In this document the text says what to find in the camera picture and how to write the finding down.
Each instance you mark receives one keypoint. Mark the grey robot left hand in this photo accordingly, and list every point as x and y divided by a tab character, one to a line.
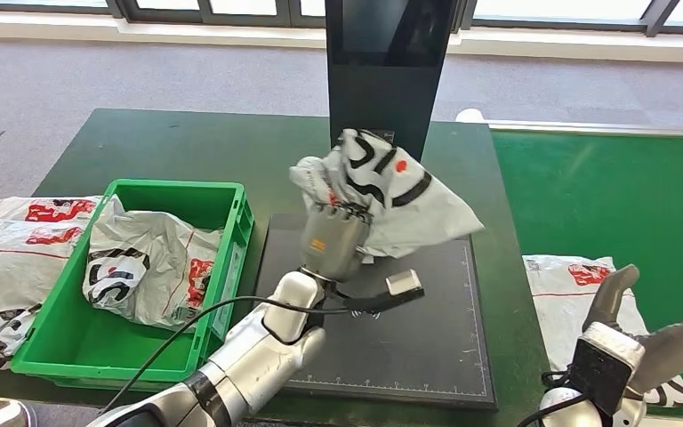
332	244

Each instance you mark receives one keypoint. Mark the white plastic courier parcel bag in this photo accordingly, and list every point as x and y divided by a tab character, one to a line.
17	211
5	277
424	224
559	306
141	277

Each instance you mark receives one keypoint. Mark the black inbound scanner machine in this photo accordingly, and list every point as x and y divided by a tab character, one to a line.
436	330

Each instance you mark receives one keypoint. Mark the white conveyor roller end cap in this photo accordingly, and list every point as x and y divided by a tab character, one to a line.
471	116

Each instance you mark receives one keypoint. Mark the clear crate label holder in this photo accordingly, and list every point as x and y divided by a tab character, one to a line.
229	283

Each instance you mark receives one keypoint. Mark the dark green table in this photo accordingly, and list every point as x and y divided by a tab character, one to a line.
200	147

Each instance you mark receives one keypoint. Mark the dark scanner screen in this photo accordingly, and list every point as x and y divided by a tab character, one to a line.
377	23

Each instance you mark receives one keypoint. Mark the green plastic crate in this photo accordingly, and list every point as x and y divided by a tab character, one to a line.
41	348

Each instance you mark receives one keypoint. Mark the white window sill ledge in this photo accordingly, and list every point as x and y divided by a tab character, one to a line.
82	28

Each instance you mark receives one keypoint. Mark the silver rounded metal part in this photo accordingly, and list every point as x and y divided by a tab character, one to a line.
0	417

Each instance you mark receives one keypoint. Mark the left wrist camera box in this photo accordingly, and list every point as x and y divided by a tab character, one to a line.
405	283

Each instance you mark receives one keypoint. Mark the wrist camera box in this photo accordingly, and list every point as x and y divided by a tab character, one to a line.
603	371
405	283

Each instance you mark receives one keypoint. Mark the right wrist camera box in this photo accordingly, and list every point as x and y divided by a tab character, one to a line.
603	371

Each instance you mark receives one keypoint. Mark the dark window frame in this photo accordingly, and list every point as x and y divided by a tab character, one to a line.
247	17

